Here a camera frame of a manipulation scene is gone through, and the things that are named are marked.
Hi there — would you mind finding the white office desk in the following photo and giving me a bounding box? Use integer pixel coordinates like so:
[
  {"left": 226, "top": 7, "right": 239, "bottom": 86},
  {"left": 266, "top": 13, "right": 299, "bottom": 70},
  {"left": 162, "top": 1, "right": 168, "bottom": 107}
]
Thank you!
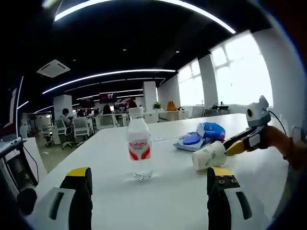
[{"left": 19, "top": 138, "right": 48, "bottom": 173}]

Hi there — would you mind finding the narrow bright window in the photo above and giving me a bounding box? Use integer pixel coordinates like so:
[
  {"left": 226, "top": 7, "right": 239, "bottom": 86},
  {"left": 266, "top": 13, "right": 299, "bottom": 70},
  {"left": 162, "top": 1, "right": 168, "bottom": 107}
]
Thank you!
[{"left": 178, "top": 59, "right": 204, "bottom": 106}]

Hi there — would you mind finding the long curved ceiling light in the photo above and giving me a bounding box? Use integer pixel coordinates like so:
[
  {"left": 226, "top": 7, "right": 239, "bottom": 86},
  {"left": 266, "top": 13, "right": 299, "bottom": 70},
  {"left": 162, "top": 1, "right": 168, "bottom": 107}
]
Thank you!
[{"left": 42, "top": 69, "right": 177, "bottom": 94}]

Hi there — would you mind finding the teal and black object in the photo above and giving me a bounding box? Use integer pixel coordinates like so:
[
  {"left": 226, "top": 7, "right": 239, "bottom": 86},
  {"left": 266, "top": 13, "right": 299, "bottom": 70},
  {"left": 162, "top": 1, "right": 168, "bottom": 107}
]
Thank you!
[{"left": 212, "top": 102, "right": 230, "bottom": 110}]

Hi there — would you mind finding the person's right hand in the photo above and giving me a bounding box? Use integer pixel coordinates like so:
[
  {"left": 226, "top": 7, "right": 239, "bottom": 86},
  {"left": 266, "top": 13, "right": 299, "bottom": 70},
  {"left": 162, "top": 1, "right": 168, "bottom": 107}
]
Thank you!
[{"left": 261, "top": 126, "right": 291, "bottom": 156}]

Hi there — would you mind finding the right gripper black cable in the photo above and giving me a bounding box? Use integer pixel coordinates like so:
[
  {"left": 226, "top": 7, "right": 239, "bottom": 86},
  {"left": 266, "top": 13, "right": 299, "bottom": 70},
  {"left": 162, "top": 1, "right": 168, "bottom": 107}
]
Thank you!
[{"left": 268, "top": 109, "right": 288, "bottom": 137}]

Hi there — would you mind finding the white paper cup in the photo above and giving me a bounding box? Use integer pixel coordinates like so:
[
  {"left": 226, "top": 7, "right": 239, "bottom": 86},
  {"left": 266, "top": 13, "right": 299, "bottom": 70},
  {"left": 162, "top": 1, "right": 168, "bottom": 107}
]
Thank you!
[{"left": 191, "top": 140, "right": 227, "bottom": 171}]

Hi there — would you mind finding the blue tissue pack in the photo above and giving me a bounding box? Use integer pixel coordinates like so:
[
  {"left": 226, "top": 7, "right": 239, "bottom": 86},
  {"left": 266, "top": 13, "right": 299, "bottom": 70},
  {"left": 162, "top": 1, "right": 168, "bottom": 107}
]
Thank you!
[{"left": 196, "top": 121, "right": 226, "bottom": 142}]

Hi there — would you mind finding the wet wipes pack blue lid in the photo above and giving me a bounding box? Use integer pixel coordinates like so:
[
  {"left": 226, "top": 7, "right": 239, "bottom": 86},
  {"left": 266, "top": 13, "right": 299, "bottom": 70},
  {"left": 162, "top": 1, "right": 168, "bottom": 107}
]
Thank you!
[{"left": 173, "top": 133, "right": 204, "bottom": 152}]

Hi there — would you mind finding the clear plastic water bottle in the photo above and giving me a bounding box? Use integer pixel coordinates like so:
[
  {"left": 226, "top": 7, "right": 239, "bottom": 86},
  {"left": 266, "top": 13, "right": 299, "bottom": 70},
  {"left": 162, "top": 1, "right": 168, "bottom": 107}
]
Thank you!
[{"left": 126, "top": 107, "right": 154, "bottom": 181}]

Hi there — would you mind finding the white table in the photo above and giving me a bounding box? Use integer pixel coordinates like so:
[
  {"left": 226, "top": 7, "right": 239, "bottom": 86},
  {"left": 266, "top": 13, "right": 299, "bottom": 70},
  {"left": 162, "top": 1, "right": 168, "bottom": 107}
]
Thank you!
[{"left": 35, "top": 112, "right": 292, "bottom": 230}]

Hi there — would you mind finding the wall screen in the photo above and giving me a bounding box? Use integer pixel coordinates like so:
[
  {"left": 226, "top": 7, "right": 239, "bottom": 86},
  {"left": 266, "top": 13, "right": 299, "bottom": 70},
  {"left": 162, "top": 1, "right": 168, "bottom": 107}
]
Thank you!
[{"left": 100, "top": 92, "right": 118, "bottom": 104}]

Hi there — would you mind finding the ceiling air conditioner vent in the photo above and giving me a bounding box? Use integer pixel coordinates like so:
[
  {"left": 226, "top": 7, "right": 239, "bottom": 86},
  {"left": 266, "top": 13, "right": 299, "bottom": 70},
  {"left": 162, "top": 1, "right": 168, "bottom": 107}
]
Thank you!
[{"left": 37, "top": 59, "right": 71, "bottom": 78}]

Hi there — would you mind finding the wide bright window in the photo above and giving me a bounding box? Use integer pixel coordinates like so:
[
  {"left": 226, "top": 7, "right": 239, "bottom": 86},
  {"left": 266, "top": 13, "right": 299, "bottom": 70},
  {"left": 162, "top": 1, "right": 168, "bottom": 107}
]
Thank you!
[{"left": 211, "top": 31, "right": 273, "bottom": 106}]

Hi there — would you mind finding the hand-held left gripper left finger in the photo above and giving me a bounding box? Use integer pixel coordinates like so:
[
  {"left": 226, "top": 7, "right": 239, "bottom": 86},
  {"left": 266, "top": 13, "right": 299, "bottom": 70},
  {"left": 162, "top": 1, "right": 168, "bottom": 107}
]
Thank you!
[{"left": 35, "top": 167, "right": 94, "bottom": 230}]

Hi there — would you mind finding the row of white office chairs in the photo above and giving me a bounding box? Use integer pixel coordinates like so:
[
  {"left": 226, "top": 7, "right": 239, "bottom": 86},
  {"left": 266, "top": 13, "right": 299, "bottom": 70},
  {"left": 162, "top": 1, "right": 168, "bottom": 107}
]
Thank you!
[{"left": 40, "top": 112, "right": 128, "bottom": 149}]

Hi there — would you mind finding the dark red bracelet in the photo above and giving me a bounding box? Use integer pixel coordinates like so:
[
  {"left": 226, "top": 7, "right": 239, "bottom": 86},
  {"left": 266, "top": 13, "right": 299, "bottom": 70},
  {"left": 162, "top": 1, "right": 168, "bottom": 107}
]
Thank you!
[{"left": 283, "top": 136, "right": 294, "bottom": 161}]

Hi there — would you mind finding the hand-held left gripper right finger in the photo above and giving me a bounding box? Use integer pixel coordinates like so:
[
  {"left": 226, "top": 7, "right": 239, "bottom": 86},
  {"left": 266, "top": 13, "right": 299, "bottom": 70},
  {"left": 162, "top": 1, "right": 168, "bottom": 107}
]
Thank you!
[{"left": 206, "top": 167, "right": 267, "bottom": 230}]

